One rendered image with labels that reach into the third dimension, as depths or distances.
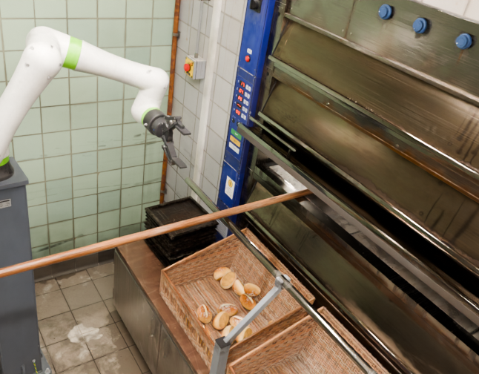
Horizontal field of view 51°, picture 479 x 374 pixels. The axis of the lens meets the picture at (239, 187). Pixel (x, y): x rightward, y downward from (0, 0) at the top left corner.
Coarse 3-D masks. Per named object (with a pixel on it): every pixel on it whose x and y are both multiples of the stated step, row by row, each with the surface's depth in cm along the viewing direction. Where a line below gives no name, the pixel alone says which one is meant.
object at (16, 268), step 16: (304, 192) 223; (240, 208) 204; (256, 208) 209; (176, 224) 189; (192, 224) 192; (112, 240) 175; (128, 240) 178; (48, 256) 164; (64, 256) 166; (80, 256) 170; (0, 272) 155; (16, 272) 158
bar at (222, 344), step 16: (240, 240) 194; (256, 256) 187; (272, 272) 180; (288, 288) 173; (304, 304) 168; (320, 320) 162; (224, 336) 179; (336, 336) 157; (224, 352) 177; (352, 352) 152; (224, 368) 183; (368, 368) 148
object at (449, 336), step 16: (272, 176) 236; (288, 192) 225; (304, 208) 217; (320, 224) 210; (336, 224) 209; (336, 240) 204; (352, 240) 201; (352, 256) 198; (368, 256) 194; (384, 272) 187; (400, 288) 180; (416, 304) 175; (432, 304) 176; (432, 320) 171; (448, 320) 170; (448, 336) 167; (464, 336) 164; (464, 352) 162
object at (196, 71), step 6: (186, 60) 265; (192, 60) 260; (198, 60) 260; (204, 60) 262; (192, 66) 261; (198, 66) 261; (204, 66) 263; (186, 72) 267; (192, 72) 262; (198, 72) 263; (204, 72) 265; (192, 78) 264; (198, 78) 265
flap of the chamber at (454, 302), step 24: (288, 168) 197; (312, 168) 202; (336, 192) 188; (360, 192) 194; (384, 216) 181; (408, 240) 169; (408, 264) 156; (432, 264) 159; (456, 264) 163; (432, 288) 150
